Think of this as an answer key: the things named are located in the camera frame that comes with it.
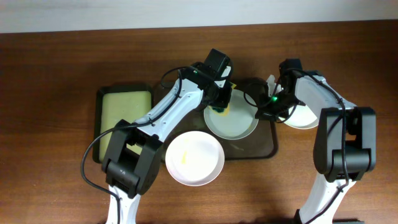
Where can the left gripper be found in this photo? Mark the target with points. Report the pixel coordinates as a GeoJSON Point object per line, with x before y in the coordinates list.
{"type": "Point", "coordinates": [219, 101]}

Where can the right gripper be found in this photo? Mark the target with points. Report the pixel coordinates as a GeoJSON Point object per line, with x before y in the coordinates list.
{"type": "Point", "coordinates": [263, 112]}

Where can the green yellow scrub sponge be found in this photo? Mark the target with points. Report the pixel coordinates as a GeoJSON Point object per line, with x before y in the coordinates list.
{"type": "Point", "coordinates": [222, 109]}

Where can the pale green plate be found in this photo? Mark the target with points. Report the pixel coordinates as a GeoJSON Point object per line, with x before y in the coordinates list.
{"type": "Point", "coordinates": [302, 118]}

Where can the pale blue plate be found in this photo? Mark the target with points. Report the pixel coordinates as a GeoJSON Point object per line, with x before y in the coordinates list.
{"type": "Point", "coordinates": [236, 122]}

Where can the pale pink plate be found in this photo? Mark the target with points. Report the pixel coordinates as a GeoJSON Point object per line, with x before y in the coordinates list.
{"type": "Point", "coordinates": [194, 158]}

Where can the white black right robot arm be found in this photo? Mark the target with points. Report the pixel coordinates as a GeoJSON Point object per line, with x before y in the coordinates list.
{"type": "Point", "coordinates": [345, 143]}

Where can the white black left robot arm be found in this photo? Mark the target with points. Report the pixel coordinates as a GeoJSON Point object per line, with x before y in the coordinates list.
{"type": "Point", "coordinates": [133, 155]}

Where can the large brown tray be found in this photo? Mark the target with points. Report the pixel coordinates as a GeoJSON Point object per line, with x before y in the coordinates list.
{"type": "Point", "coordinates": [262, 143]}

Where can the small black tray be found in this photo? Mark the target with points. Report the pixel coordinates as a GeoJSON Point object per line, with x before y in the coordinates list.
{"type": "Point", "coordinates": [115, 89]}

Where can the yellow-green foam pad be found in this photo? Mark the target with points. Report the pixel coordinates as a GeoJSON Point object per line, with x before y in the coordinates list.
{"type": "Point", "coordinates": [128, 106]}

